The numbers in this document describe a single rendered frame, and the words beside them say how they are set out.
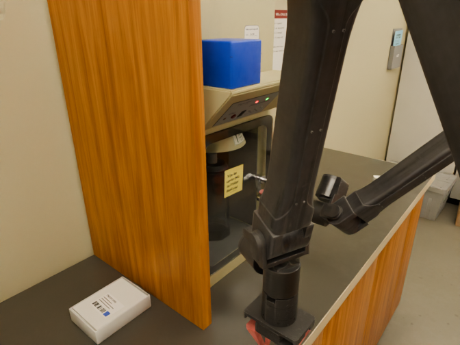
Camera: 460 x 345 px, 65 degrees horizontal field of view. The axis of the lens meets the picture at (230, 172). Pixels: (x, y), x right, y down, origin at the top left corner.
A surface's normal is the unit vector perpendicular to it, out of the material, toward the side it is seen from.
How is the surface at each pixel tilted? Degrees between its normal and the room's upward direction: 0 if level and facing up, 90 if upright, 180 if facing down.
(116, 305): 0
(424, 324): 0
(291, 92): 94
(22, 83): 90
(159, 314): 0
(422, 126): 90
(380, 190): 52
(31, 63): 90
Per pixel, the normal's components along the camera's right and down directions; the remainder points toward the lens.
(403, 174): -0.70, -0.41
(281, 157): -0.88, 0.26
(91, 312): 0.00, -0.92
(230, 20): 0.77, 0.25
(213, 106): -0.64, 0.30
